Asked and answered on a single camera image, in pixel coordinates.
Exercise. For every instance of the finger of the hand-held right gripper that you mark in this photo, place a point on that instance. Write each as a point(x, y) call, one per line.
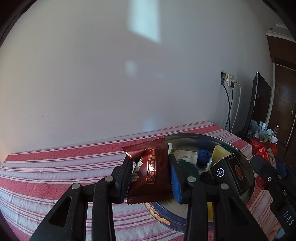
point(266, 171)

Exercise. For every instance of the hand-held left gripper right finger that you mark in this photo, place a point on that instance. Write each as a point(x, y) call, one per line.
point(177, 183)

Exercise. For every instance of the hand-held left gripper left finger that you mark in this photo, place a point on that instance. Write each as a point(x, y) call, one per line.
point(122, 180)

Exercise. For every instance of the dark red snack packet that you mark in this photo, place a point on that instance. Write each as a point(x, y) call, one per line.
point(150, 176)

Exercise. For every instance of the black box with red emblem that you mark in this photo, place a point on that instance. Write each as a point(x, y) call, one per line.
point(238, 171)

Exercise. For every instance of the green white packet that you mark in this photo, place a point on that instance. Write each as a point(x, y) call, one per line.
point(185, 156)

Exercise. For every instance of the blue yarn ball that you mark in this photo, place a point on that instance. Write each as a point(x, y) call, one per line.
point(203, 156)

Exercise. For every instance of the round metal tray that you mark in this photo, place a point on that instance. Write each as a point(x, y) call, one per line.
point(196, 142)

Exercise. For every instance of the red shiny bag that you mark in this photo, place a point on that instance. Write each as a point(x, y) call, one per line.
point(263, 148)

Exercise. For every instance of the dark slim bottle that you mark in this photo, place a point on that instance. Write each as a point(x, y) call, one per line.
point(277, 131)

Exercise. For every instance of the red white striped tablecloth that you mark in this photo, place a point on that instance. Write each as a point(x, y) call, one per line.
point(57, 166)

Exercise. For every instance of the black flat screen television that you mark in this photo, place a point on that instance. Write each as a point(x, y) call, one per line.
point(259, 104)

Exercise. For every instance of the dark brown door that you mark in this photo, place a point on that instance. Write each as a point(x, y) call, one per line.
point(283, 92)

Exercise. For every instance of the white wall socket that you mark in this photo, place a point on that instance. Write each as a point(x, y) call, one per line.
point(229, 78)

